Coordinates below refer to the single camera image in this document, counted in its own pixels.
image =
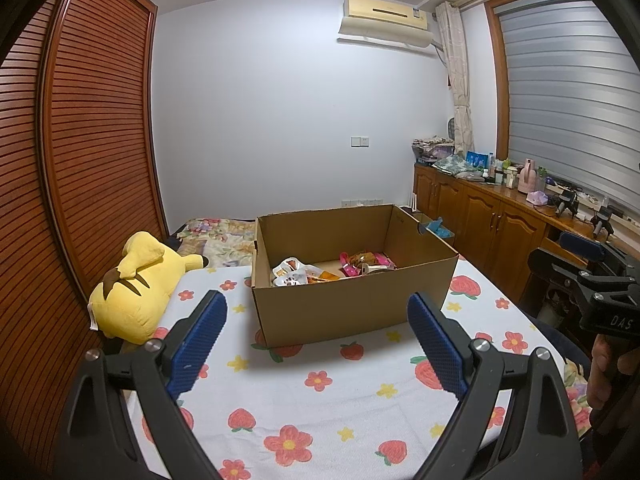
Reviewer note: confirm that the teal plastic bag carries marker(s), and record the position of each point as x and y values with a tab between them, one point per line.
440	226

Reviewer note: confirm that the wooden sideboard cabinet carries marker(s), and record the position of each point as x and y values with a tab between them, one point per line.
480	220

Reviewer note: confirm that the orange silver snack packet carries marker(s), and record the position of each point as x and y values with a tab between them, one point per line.
327	275

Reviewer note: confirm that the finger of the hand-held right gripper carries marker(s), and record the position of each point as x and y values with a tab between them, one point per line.
555	267
580	245

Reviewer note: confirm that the pink thermos jug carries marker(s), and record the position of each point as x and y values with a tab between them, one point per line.
527	177

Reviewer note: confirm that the wooden louvered wardrobe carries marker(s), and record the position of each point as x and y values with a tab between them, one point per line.
100	135

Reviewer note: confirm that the purple pouch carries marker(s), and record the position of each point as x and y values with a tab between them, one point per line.
539	198

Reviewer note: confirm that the blue box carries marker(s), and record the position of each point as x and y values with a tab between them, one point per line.
477	160

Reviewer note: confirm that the wooden window frame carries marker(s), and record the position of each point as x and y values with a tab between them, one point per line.
497	75

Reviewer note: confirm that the cardboard box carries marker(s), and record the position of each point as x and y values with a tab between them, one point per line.
350	310

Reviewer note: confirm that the pile of folded cloths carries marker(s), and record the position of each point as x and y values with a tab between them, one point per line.
432	149

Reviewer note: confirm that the beige floral curtain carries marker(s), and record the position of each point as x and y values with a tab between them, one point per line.
460	85

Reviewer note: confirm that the air conditioner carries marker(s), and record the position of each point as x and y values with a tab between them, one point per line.
385	12

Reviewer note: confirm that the person's right hand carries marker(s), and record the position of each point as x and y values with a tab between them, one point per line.
600	375

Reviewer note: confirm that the pink chicken leg packet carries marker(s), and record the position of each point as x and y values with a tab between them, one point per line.
365	259

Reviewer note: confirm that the grey electric fan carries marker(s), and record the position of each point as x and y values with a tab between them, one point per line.
451	127

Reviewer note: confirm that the yellow plush toy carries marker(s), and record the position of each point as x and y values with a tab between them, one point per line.
135	300

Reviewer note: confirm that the white wall outlet strip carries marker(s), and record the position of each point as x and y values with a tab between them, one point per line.
362	202

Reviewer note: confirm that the white wall switch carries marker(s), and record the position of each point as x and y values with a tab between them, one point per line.
360	141

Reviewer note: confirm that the green patterned cloth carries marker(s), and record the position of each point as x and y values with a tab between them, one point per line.
450	162

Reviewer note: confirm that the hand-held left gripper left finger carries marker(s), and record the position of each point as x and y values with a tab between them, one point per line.
197	345

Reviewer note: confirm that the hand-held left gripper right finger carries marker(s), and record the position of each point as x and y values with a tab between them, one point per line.
435	345

